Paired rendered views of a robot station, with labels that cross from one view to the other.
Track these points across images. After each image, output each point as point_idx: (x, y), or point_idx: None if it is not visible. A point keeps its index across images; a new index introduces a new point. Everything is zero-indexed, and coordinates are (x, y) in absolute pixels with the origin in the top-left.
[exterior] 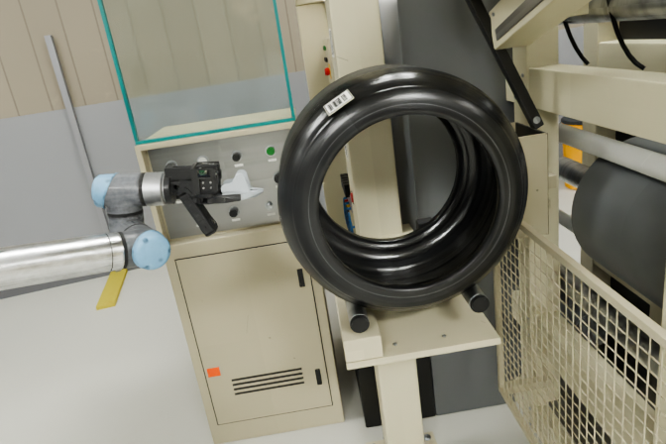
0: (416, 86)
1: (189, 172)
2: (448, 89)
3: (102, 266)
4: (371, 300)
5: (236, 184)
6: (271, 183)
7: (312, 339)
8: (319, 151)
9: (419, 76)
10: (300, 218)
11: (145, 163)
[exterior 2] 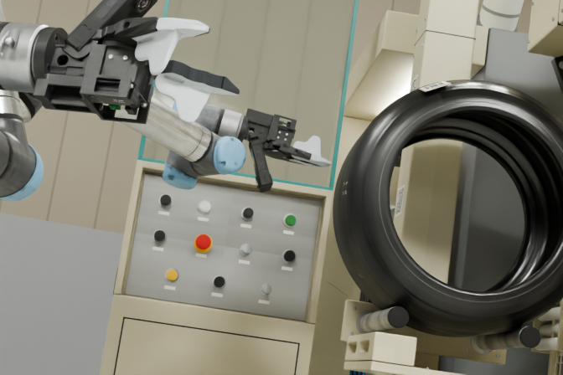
0: (507, 93)
1: (270, 120)
2: (534, 105)
3: (190, 141)
4: (417, 290)
5: (309, 145)
6: (276, 262)
7: None
8: (408, 120)
9: (510, 89)
10: (372, 177)
11: (140, 183)
